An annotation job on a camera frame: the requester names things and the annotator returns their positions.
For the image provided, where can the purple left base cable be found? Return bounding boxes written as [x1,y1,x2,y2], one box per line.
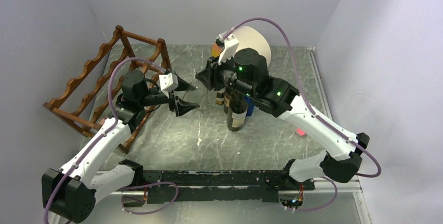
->
[121,181,180,216]

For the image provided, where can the cream orange yellow cylinder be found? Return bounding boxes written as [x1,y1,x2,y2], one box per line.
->
[211,26,272,67]

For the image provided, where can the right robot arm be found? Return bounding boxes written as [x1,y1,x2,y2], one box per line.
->
[195,48,369,190]

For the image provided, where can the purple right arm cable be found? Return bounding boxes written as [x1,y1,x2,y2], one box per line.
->
[221,17,382,178]

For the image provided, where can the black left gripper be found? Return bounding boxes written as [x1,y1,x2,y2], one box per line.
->
[139,75,200,116]

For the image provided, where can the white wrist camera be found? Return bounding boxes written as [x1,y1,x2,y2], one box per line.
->
[159,72,179,94]
[215,33,239,65]

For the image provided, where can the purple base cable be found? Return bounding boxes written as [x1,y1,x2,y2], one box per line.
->
[121,181,180,216]
[284,175,338,214]

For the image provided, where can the brown wooden wine rack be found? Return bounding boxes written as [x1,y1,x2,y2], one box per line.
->
[43,25,172,137]

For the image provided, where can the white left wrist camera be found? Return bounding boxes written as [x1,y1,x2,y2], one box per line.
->
[159,72,179,94]

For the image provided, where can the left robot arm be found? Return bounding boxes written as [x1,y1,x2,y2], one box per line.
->
[42,69,199,223]

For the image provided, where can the clear bottle with black cap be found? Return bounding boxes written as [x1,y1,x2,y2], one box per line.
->
[215,91,224,105]

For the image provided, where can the pink eraser block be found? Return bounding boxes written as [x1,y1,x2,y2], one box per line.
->
[295,128,306,137]

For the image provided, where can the blue bottle with silver cap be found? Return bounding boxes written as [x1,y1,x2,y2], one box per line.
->
[246,104,255,116]

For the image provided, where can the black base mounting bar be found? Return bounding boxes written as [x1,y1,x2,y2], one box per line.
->
[123,165,314,204]

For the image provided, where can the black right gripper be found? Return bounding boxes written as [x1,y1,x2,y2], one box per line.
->
[196,50,257,99]

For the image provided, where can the dark wine bottle behind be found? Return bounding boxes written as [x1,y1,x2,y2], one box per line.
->
[224,87,232,114]

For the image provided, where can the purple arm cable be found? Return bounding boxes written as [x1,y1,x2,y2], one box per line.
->
[221,17,382,178]
[42,57,167,224]

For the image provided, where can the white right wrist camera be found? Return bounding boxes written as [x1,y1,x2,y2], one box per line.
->
[215,33,239,65]

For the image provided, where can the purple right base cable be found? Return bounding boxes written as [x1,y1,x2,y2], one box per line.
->
[284,175,338,214]

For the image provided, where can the dark green wine bottle front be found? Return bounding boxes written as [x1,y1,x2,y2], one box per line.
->
[225,89,248,132]

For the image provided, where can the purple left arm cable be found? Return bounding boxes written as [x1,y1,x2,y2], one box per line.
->
[42,57,167,224]

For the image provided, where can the aluminium frame rail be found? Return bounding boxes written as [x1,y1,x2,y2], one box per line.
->
[46,169,372,224]

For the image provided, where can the clear glass wine bottle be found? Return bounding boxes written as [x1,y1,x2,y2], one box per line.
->
[182,80,209,122]

